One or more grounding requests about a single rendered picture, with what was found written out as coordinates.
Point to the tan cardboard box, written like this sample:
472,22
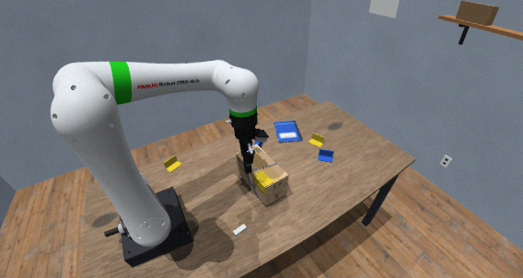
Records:
274,191

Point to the blue notebook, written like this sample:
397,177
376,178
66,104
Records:
287,132

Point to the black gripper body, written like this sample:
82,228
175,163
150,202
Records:
245,136

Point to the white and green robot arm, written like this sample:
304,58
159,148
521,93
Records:
84,112

